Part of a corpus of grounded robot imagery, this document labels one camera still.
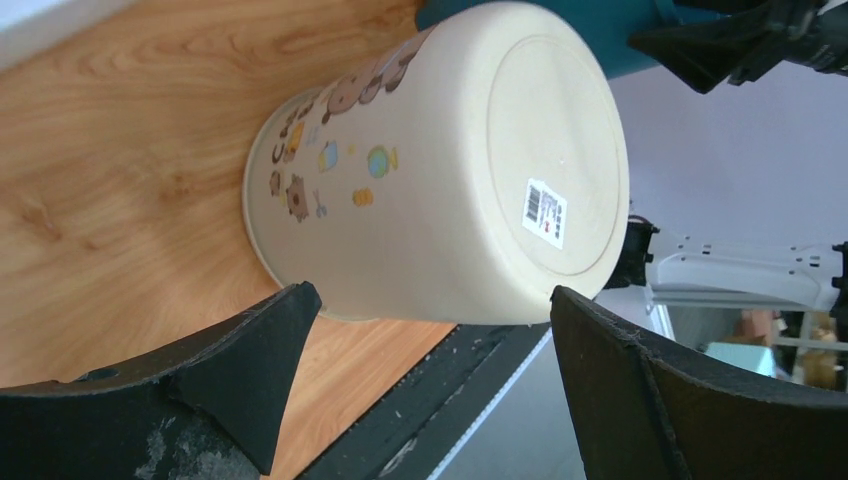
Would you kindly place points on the cream round bucket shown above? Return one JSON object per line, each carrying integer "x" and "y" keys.
{"x": 394, "y": 205}

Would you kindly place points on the teal round bucket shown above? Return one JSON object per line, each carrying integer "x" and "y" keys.
{"x": 477, "y": 46}

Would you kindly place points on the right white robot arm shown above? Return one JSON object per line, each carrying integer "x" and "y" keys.
{"x": 681, "y": 270}

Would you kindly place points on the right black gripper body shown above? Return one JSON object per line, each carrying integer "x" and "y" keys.
{"x": 812, "y": 34}

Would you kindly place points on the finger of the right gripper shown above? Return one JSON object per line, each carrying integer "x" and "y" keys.
{"x": 740, "y": 46}

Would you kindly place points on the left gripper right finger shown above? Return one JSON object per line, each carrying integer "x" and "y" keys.
{"x": 646, "y": 407}

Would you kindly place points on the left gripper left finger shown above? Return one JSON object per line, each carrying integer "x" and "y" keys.
{"x": 207, "y": 406}

